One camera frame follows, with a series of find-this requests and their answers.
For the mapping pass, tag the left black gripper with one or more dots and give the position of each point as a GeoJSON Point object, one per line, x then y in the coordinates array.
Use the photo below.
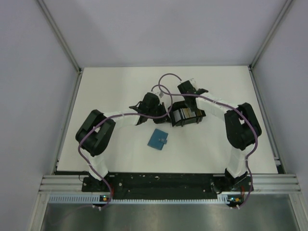
{"type": "Point", "coordinates": [161, 106]}

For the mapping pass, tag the gold credit card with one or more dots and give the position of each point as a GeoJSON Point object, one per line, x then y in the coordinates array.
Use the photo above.
{"type": "Point", "coordinates": [191, 113]}

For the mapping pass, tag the black card tray box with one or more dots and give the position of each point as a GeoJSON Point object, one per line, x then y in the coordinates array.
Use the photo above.
{"type": "Point", "coordinates": [180, 117]}

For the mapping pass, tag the blue leather card holder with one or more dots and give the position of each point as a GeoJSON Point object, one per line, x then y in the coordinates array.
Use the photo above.
{"type": "Point", "coordinates": [158, 139]}

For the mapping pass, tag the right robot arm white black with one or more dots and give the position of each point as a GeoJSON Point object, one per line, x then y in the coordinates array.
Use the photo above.
{"type": "Point", "coordinates": [242, 126]}

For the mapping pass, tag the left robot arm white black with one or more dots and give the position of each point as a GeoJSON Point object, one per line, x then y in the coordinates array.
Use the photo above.
{"type": "Point", "coordinates": [95, 133]}

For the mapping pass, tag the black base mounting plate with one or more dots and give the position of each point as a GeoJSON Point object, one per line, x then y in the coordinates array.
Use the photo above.
{"type": "Point", "coordinates": [161, 186]}

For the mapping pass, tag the right aluminium frame post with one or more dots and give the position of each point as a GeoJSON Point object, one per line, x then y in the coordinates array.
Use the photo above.
{"type": "Point", "coordinates": [286, 7]}

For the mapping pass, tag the aluminium frame post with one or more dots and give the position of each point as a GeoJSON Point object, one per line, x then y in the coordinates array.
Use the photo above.
{"type": "Point", "coordinates": [58, 34]}
{"type": "Point", "coordinates": [286, 7]}

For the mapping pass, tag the left aluminium frame post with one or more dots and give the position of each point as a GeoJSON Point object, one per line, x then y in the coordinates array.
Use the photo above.
{"type": "Point", "coordinates": [58, 34]}

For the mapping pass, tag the white slotted cable duct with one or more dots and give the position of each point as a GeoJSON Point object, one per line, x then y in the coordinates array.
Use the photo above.
{"type": "Point", "coordinates": [100, 199]}

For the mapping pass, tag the aluminium front rail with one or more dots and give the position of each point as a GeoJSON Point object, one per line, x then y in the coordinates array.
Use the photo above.
{"type": "Point", "coordinates": [261, 183]}

